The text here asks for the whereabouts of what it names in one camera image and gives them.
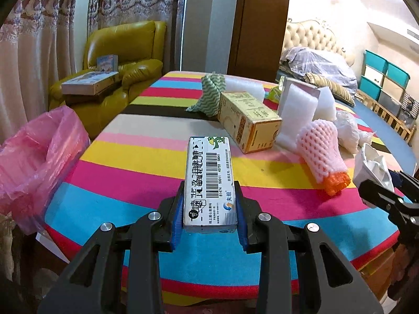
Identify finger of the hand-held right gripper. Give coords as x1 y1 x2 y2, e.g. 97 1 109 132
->
389 170 419 200
358 178 405 209

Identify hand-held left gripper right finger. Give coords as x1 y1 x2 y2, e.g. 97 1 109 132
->
236 183 383 314

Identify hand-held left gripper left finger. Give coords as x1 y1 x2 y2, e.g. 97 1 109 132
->
37 181 185 314

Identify white paper container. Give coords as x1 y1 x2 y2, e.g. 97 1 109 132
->
353 143 395 192

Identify white barcode medicine box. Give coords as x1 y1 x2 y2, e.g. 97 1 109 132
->
183 136 238 235

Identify green white zigzag cloth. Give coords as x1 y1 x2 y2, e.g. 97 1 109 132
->
185 73 227 118

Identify plain white carton box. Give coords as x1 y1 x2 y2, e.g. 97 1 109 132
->
279 77 322 115

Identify pink plastic bin bag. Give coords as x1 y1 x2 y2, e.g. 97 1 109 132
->
0 105 90 234

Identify orange foam fruit net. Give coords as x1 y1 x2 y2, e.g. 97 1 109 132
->
322 171 351 197

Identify bed with blue sheet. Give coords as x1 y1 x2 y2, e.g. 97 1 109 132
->
334 98 419 167

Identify white plastic bag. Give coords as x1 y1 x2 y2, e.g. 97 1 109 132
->
334 109 377 154

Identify pink foam fruit net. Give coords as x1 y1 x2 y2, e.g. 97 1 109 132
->
296 120 349 184

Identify small white foam block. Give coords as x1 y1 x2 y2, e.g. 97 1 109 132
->
316 86 338 121

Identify yellow cardboard box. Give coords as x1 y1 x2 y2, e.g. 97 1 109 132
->
218 92 283 154

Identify large white foam block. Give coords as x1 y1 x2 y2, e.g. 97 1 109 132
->
277 83 319 148

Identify striped brown pillow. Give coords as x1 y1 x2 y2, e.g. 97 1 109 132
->
304 73 356 106

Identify stack of teal storage bins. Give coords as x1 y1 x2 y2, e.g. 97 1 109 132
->
358 50 419 118

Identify yellow green snack packet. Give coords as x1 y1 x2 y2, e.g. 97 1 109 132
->
267 85 282 103

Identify angled white foam piece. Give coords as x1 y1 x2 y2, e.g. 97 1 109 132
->
226 75 266 100

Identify grey blue quilt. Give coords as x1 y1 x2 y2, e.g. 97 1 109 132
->
280 46 357 94

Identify white air conditioner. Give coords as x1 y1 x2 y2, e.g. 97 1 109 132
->
367 22 419 51

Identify brown flat box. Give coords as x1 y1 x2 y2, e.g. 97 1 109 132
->
62 87 115 107

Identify flat printed cardboard box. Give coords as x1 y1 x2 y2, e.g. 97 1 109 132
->
61 71 120 95

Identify small blue printed box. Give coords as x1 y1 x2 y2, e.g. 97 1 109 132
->
96 54 118 72

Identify tufted beige headboard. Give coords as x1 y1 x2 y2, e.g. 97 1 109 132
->
282 18 356 69

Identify yellow leather armchair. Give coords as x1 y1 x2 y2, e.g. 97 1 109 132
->
49 20 167 139

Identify brown wooden wardrobe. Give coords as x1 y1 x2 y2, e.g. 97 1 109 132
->
228 0 292 81

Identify lace patterned curtain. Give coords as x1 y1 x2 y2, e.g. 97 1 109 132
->
98 0 185 72
0 0 99 144

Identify wooden bed rail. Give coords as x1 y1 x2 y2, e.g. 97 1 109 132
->
355 90 416 143

